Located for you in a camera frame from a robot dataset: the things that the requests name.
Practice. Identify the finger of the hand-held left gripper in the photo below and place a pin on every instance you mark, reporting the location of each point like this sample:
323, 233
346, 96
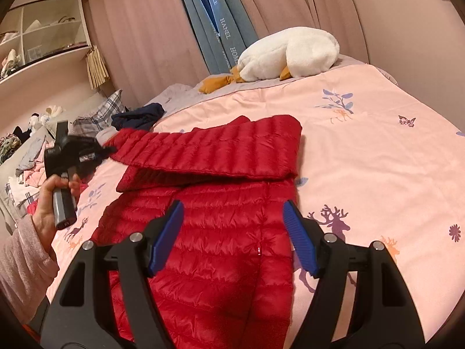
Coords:
103, 151

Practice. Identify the white goose plush toy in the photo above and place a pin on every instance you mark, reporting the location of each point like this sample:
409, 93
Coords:
290, 54

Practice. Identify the grey garment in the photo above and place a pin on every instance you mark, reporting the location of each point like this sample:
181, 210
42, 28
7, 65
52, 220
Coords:
31, 152

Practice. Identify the white dog plush toy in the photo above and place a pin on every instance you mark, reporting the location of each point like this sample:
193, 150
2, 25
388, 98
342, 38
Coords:
47, 114

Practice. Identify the floral cloth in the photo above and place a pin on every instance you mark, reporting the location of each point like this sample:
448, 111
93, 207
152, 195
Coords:
9, 149

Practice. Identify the pink curtain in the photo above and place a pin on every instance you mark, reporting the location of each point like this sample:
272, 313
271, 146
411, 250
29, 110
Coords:
145, 25
301, 0

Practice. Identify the pink clothes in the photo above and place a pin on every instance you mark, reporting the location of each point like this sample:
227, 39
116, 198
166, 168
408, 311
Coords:
34, 176

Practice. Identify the plaid pillow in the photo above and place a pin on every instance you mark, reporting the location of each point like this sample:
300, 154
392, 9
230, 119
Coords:
107, 111

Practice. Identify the person's left forearm pink sleeve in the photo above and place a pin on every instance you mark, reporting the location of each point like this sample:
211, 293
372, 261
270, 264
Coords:
21, 272

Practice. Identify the navy garment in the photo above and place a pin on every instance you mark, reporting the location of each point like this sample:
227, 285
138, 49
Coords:
140, 116

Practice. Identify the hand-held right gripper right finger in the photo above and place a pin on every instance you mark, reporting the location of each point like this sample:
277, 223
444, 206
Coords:
298, 238

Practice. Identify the beige pleated lampshade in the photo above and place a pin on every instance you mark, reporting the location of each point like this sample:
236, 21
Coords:
97, 67

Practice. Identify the person's left hand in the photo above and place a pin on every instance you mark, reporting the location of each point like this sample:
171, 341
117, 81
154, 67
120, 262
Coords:
41, 214

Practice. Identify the white shelf unit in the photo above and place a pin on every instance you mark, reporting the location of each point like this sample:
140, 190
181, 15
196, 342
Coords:
43, 36

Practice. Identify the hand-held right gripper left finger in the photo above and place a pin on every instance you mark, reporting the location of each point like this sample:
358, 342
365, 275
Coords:
170, 238

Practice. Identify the light grey cloth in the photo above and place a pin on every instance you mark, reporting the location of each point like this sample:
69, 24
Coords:
107, 135

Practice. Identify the pink deer printed duvet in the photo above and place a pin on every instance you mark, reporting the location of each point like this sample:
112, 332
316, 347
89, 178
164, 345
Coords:
381, 174

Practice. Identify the plaid cloth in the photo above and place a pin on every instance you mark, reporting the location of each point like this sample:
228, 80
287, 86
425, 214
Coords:
18, 196

